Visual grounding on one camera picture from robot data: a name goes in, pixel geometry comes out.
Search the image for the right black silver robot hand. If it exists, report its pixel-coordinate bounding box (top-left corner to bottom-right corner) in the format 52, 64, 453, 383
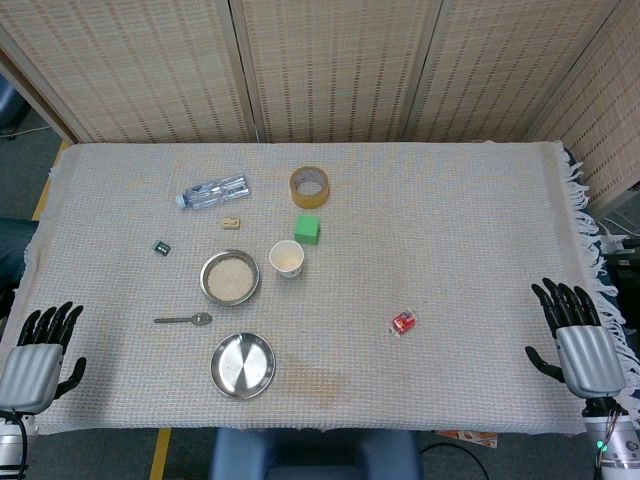
524, 277, 628, 400

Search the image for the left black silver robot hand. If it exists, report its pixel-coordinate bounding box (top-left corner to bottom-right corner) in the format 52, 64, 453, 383
0, 301, 87, 415

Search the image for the metal spoon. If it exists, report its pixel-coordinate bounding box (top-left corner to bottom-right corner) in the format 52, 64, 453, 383
153, 312, 214, 329

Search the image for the steel bowl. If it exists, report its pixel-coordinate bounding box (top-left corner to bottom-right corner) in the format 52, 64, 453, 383
199, 249, 262, 307

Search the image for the steel plate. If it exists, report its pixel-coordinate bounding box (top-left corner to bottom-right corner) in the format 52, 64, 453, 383
209, 332, 277, 401

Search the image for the white paper cup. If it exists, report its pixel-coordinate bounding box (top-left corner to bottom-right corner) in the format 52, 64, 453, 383
268, 240, 305, 279

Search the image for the black box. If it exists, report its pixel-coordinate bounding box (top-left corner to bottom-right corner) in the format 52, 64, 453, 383
602, 252, 640, 301

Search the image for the orange printed packet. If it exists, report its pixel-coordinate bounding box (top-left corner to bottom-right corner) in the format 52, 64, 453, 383
433, 428, 499, 448

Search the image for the red snack packet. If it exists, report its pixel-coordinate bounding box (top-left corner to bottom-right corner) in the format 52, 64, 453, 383
387, 308, 419, 339

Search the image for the beige woven tablecloth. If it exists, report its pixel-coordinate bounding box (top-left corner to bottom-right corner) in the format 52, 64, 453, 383
0, 141, 640, 436

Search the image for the clear plastic water bottle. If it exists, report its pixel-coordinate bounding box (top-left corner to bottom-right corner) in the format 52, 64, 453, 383
175, 173, 251, 211

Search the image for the grey blue office chair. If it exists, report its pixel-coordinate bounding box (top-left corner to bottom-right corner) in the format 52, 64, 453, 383
0, 74, 27, 137

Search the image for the green cube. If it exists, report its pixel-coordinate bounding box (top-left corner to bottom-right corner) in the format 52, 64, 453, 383
293, 214, 322, 246

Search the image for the brown packing tape roll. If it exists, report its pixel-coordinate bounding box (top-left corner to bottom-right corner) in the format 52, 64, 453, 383
289, 165, 331, 209

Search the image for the woven bamboo folding screen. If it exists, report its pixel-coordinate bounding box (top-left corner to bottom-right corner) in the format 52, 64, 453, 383
0, 0, 640, 216

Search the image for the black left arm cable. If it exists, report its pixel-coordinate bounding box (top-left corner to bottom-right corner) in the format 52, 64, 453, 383
0, 409, 29, 480

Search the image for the black floor cable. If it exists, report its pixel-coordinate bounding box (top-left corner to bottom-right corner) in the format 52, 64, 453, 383
419, 439, 489, 480

